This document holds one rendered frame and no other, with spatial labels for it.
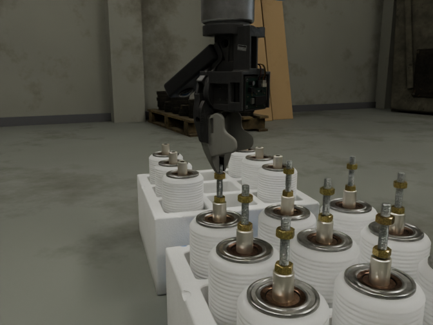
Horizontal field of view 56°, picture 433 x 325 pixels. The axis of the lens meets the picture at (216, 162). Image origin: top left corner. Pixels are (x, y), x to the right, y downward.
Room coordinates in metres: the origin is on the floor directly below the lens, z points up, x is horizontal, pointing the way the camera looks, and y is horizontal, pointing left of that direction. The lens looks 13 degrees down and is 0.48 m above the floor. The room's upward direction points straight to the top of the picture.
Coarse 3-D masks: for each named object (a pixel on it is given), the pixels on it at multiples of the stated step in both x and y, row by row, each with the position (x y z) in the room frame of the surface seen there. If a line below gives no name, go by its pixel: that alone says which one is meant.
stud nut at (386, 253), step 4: (372, 248) 0.42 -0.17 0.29; (376, 248) 0.42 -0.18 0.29; (388, 248) 0.42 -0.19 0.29; (372, 252) 0.42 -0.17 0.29; (376, 252) 0.41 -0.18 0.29; (380, 252) 0.41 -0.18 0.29; (384, 252) 0.41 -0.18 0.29; (388, 252) 0.41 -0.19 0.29; (376, 256) 0.41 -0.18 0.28; (380, 256) 0.41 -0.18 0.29; (384, 256) 0.41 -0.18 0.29; (388, 256) 0.41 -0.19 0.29
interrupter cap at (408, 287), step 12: (360, 264) 0.45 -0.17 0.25; (348, 276) 0.42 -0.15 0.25; (360, 276) 0.43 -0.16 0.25; (396, 276) 0.42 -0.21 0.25; (408, 276) 0.42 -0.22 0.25; (360, 288) 0.39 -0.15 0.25; (372, 288) 0.40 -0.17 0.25; (384, 288) 0.40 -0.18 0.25; (396, 288) 0.40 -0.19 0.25; (408, 288) 0.40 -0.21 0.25
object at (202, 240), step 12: (192, 228) 0.59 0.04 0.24; (204, 228) 0.58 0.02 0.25; (228, 228) 0.58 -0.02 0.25; (192, 240) 0.59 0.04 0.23; (204, 240) 0.57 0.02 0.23; (216, 240) 0.56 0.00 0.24; (192, 252) 0.59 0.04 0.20; (204, 252) 0.57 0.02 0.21; (192, 264) 0.59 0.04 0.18; (204, 264) 0.57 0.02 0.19; (204, 276) 0.57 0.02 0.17
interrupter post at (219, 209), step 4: (216, 204) 0.60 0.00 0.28; (220, 204) 0.60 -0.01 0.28; (224, 204) 0.60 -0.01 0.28; (216, 208) 0.60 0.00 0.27; (220, 208) 0.60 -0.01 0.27; (224, 208) 0.60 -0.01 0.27; (216, 212) 0.60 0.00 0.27; (220, 212) 0.60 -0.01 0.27; (224, 212) 0.60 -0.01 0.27; (216, 216) 0.60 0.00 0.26; (220, 216) 0.60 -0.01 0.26; (224, 216) 0.60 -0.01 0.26; (216, 220) 0.60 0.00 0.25; (220, 220) 0.60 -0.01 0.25; (224, 220) 0.60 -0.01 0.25
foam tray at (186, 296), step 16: (176, 256) 0.63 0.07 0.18; (176, 272) 0.57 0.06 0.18; (192, 272) 0.58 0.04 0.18; (176, 288) 0.56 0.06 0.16; (192, 288) 0.53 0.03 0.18; (176, 304) 0.57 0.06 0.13; (192, 304) 0.48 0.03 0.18; (176, 320) 0.57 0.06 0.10; (192, 320) 0.45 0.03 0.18; (208, 320) 0.45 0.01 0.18
